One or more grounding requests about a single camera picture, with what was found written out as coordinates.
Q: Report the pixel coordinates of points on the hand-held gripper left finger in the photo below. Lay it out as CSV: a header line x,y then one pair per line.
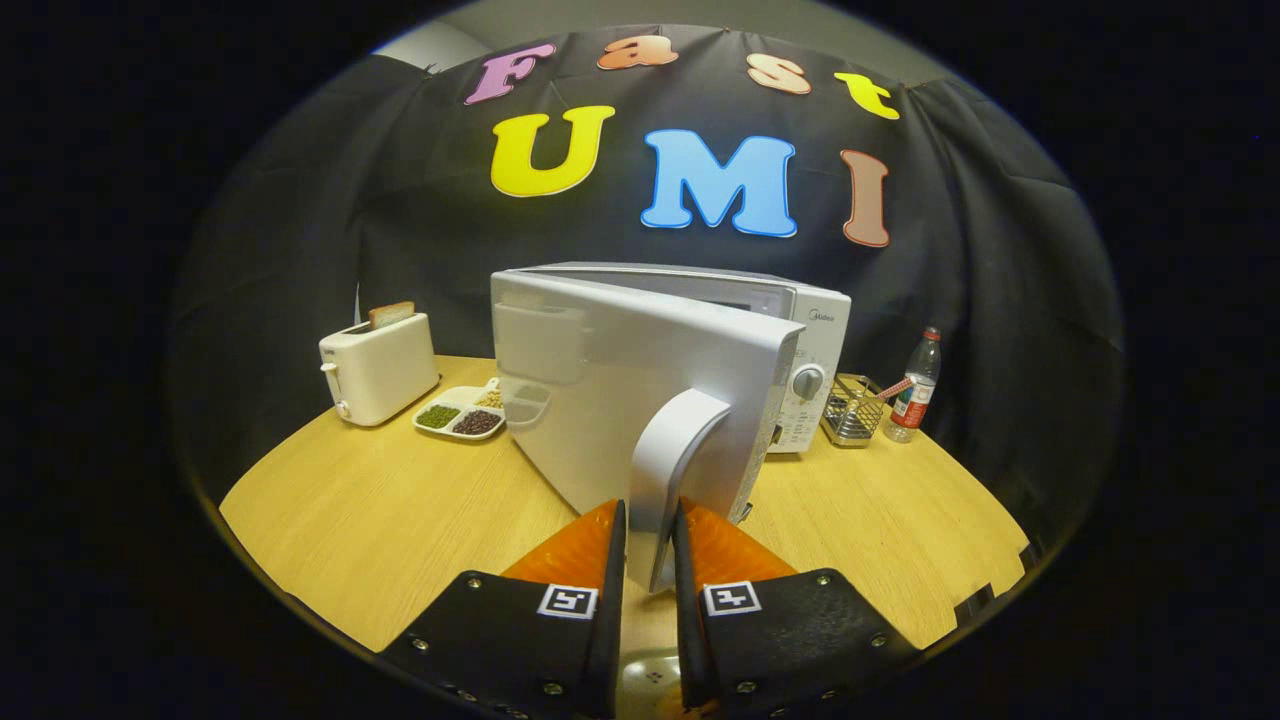
x,y
605,620

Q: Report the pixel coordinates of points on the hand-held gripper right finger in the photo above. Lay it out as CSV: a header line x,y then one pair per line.
x,y
690,620

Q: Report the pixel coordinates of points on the white microwave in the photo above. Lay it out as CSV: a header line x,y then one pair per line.
x,y
620,380

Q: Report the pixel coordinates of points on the white square plate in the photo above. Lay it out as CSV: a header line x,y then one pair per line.
x,y
650,685

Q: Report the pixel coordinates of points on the white divided bean dish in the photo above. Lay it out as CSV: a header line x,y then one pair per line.
x,y
458,415

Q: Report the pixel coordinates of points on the red striped straw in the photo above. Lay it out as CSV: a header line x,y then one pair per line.
x,y
896,387

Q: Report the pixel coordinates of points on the clear plastic water bottle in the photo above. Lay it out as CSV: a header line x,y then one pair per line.
x,y
915,395

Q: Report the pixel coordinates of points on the white toaster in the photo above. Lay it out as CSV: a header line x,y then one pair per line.
x,y
385,370

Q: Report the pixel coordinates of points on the toast slice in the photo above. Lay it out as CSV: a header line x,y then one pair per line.
x,y
390,315

